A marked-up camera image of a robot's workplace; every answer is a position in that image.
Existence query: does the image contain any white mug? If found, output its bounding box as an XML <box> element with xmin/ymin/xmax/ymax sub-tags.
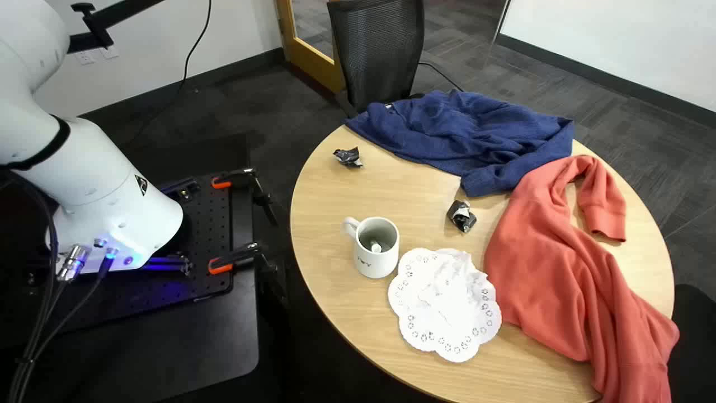
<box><xmin>343</xmin><ymin>217</ymin><xmax>401</xmax><ymax>279</ymax></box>

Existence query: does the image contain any crumpled black wrapper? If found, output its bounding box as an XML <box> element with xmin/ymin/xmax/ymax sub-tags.
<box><xmin>446</xmin><ymin>200</ymin><xmax>478</xmax><ymax>233</ymax></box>
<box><xmin>333</xmin><ymin>147</ymin><xmax>363</xmax><ymax>168</ymax></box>

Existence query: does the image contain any orange and black clamp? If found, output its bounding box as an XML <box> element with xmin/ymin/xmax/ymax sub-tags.
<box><xmin>208</xmin><ymin>242</ymin><xmax>279</xmax><ymax>276</ymax></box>
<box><xmin>211</xmin><ymin>167</ymin><xmax>279</xmax><ymax>226</ymax></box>

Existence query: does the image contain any blue sweater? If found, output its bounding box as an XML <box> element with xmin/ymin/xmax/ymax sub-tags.
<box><xmin>345</xmin><ymin>90</ymin><xmax>575</xmax><ymax>198</ymax></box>

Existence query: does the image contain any white paper doily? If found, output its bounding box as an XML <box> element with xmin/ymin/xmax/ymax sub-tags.
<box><xmin>388</xmin><ymin>248</ymin><xmax>502</xmax><ymax>363</ymax></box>

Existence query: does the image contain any black mesh office chair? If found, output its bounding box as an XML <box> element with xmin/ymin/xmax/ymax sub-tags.
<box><xmin>327</xmin><ymin>0</ymin><xmax>426</xmax><ymax>115</ymax></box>

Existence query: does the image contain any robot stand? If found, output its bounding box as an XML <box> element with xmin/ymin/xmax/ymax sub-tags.
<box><xmin>0</xmin><ymin>171</ymin><xmax>260</xmax><ymax>403</ymax></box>

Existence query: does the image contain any orange sweater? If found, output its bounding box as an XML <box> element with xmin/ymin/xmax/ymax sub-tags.
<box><xmin>483</xmin><ymin>155</ymin><xmax>681</xmax><ymax>403</ymax></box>

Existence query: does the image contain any black cable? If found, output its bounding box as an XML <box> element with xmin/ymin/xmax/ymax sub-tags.
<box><xmin>0</xmin><ymin>170</ymin><xmax>93</xmax><ymax>403</ymax></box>
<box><xmin>418</xmin><ymin>60</ymin><xmax>465</xmax><ymax>92</ymax></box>
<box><xmin>128</xmin><ymin>0</ymin><xmax>213</xmax><ymax>147</ymax></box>

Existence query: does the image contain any wooden door frame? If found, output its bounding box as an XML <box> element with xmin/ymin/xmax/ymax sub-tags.
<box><xmin>275</xmin><ymin>0</ymin><xmax>346</xmax><ymax>94</ymax></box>

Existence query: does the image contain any camera on mount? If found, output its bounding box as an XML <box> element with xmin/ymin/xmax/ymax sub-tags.
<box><xmin>67</xmin><ymin>0</ymin><xmax>166</xmax><ymax>55</ymax></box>

